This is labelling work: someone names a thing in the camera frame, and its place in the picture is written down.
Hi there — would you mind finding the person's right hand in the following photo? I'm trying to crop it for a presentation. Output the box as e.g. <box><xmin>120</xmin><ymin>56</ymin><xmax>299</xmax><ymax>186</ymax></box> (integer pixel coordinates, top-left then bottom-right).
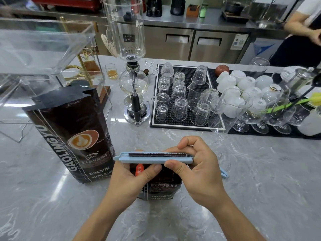
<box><xmin>164</xmin><ymin>135</ymin><xmax>228</xmax><ymax>214</ymax></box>

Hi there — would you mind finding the clear acrylic shelf rack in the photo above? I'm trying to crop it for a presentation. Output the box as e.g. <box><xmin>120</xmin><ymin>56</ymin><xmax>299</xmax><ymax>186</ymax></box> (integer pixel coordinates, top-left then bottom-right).
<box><xmin>0</xmin><ymin>17</ymin><xmax>113</xmax><ymax>143</ymax></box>

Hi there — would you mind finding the cream stirring paddle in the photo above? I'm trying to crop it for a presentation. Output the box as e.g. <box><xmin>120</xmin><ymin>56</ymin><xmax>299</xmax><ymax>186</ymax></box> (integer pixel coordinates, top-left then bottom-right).
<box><xmin>101</xmin><ymin>33</ymin><xmax>118</xmax><ymax>58</ymax></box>

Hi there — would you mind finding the chrome sink faucet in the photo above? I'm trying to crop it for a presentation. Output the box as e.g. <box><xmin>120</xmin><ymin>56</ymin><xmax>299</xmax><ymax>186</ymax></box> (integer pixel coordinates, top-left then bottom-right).
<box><xmin>255</xmin><ymin>0</ymin><xmax>278</xmax><ymax>28</ymax></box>

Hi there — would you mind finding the long plain black bar mat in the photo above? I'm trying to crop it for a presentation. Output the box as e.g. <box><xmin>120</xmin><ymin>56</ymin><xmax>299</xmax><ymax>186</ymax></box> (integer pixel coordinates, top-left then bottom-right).
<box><xmin>208</xmin><ymin>67</ymin><xmax>321</xmax><ymax>140</ymax></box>

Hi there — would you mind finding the person's left hand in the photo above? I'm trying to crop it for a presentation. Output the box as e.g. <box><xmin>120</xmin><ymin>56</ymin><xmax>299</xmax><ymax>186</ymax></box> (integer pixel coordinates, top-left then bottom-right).
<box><xmin>107</xmin><ymin>161</ymin><xmax>164</xmax><ymax>212</ymax></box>

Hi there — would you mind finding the plain black coffee bag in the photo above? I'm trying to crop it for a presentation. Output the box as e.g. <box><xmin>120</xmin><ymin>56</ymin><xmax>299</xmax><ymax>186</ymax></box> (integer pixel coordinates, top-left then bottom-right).
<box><xmin>22</xmin><ymin>86</ymin><xmax>116</xmax><ymax>184</ymax></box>

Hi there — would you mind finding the red espresso machine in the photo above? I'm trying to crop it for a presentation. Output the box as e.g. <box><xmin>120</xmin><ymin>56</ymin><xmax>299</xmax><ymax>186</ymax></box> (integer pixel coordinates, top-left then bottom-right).
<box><xmin>29</xmin><ymin>0</ymin><xmax>103</xmax><ymax>12</ymax></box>

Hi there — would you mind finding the white ceramic mug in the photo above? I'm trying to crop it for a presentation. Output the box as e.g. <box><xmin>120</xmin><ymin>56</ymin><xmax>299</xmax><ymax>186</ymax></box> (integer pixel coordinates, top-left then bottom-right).
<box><xmin>297</xmin><ymin>109</ymin><xmax>321</xmax><ymax>136</ymax></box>

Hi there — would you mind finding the tall clear glass pitcher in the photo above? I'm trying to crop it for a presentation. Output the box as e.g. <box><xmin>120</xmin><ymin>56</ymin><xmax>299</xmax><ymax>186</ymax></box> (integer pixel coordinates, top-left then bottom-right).
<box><xmin>209</xmin><ymin>88</ymin><xmax>254</xmax><ymax>135</ymax></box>

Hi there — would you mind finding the black induction cooker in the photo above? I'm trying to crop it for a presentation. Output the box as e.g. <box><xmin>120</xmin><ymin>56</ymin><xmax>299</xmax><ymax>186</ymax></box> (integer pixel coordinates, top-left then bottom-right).
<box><xmin>221</xmin><ymin>10</ymin><xmax>252</xmax><ymax>23</ymax></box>

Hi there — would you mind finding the wide clear glass tumbler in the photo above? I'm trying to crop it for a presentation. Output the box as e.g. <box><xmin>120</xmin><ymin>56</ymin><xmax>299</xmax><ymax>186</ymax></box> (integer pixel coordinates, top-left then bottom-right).
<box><xmin>248</xmin><ymin>57</ymin><xmax>270</xmax><ymax>79</ymax></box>

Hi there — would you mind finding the pile of white ceramic cups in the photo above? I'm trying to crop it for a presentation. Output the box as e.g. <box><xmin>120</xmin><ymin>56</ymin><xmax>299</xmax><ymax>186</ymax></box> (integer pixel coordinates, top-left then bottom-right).
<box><xmin>216</xmin><ymin>69</ymin><xmax>283</xmax><ymax>118</ymax></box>

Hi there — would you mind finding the glass siphon coffee maker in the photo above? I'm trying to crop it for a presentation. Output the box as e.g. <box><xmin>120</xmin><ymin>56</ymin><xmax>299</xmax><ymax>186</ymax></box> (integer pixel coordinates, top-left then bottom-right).
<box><xmin>101</xmin><ymin>0</ymin><xmax>151</xmax><ymax>126</ymax></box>

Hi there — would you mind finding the person's left forearm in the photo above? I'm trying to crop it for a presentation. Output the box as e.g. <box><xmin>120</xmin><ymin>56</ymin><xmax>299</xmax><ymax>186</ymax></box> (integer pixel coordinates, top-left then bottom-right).
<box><xmin>73</xmin><ymin>198</ymin><xmax>131</xmax><ymax>241</ymax></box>

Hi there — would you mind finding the black grinder dark hopper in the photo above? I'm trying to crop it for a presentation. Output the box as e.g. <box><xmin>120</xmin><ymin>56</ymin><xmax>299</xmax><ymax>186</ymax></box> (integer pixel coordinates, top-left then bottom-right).
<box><xmin>170</xmin><ymin>0</ymin><xmax>187</xmax><ymax>16</ymax></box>

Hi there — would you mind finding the brass drip stand wooden base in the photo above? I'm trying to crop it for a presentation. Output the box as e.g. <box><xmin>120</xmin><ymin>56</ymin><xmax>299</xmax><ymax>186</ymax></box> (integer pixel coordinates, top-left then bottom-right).
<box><xmin>59</xmin><ymin>16</ymin><xmax>111</xmax><ymax>104</ymax></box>

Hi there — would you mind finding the small glass of amber liquid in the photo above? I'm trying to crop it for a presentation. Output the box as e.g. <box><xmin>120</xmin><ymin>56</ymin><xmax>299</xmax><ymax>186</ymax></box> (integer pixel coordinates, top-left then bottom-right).
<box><xmin>105</xmin><ymin>63</ymin><xmax>118</xmax><ymax>80</ymax></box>

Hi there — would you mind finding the black cooking pot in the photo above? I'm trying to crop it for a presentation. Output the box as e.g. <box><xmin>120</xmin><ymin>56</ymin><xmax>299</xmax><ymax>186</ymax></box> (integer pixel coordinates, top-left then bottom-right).
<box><xmin>222</xmin><ymin>0</ymin><xmax>245</xmax><ymax>15</ymax></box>

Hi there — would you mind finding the person's right forearm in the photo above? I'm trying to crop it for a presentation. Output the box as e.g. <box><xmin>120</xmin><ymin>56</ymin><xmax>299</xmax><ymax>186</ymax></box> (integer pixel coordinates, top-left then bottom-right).
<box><xmin>208</xmin><ymin>193</ymin><xmax>266</xmax><ymax>241</ymax></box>

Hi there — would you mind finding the glass serving jug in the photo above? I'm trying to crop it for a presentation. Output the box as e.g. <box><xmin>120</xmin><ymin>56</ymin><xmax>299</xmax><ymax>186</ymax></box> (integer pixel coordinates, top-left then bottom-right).
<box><xmin>187</xmin><ymin>80</ymin><xmax>212</xmax><ymax>112</ymax></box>

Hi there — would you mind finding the black grinder clear hopper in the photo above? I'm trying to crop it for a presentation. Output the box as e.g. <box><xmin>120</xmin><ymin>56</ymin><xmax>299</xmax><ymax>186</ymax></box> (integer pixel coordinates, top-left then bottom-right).
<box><xmin>145</xmin><ymin>0</ymin><xmax>163</xmax><ymax>17</ymax></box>

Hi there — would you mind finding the black white-edged bar mat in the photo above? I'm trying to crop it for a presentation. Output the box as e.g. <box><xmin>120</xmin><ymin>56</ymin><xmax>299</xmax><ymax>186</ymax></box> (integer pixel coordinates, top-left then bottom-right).
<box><xmin>150</xmin><ymin>64</ymin><xmax>227</xmax><ymax>131</ymax></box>

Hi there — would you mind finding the steel french press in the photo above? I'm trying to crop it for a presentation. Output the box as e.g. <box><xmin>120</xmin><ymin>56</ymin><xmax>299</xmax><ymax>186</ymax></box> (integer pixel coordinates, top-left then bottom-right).
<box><xmin>280</xmin><ymin>67</ymin><xmax>316</xmax><ymax>98</ymax></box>

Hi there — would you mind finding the yellow sponge brush green handle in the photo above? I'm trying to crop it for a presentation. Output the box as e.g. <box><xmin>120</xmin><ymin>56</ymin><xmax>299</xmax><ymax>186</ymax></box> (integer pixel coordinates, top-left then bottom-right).
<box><xmin>260</xmin><ymin>92</ymin><xmax>321</xmax><ymax>114</ymax></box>

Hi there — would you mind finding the stainless steel counter cabinet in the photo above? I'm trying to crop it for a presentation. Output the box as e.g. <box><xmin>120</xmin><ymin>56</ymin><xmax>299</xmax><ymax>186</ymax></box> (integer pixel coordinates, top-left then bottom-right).
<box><xmin>12</xmin><ymin>5</ymin><xmax>289</xmax><ymax>64</ymax></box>

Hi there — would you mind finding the glass dish with brown spices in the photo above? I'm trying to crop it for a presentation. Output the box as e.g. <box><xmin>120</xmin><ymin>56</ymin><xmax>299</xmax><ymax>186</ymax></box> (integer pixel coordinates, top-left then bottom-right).
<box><xmin>141</xmin><ymin>60</ymin><xmax>160</xmax><ymax>76</ymax></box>

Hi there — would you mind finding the cluster of upturned glass cups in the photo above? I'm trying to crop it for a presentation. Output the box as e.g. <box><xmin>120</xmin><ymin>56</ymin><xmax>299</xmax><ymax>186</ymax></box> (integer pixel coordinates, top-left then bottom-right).
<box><xmin>151</xmin><ymin>62</ymin><xmax>220</xmax><ymax>127</ymax></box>

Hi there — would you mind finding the white panel with blue mark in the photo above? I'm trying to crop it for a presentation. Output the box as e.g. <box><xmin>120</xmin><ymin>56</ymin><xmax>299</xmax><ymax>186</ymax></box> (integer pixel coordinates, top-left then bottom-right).
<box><xmin>240</xmin><ymin>37</ymin><xmax>284</xmax><ymax>64</ymax></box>

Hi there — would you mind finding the clear stemmed glass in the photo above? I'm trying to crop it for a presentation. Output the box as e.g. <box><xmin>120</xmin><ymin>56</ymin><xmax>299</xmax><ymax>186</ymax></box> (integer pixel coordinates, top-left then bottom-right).
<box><xmin>265</xmin><ymin>105</ymin><xmax>296</xmax><ymax>135</ymax></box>
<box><xmin>288</xmin><ymin>105</ymin><xmax>311</xmax><ymax>127</ymax></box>
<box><xmin>232</xmin><ymin>107</ymin><xmax>259</xmax><ymax>133</ymax></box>
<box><xmin>250</xmin><ymin>110</ymin><xmax>271</xmax><ymax>135</ymax></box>

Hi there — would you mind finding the black long-handled ladle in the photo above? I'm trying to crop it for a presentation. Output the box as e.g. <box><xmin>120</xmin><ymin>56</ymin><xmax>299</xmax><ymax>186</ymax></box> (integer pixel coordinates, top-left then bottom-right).
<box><xmin>283</xmin><ymin>72</ymin><xmax>321</xmax><ymax>111</ymax></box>

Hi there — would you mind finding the coffee bag with orange label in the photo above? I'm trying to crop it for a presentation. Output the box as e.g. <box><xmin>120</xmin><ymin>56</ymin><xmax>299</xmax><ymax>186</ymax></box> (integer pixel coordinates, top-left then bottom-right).
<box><xmin>129</xmin><ymin>152</ymin><xmax>189</xmax><ymax>202</ymax></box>

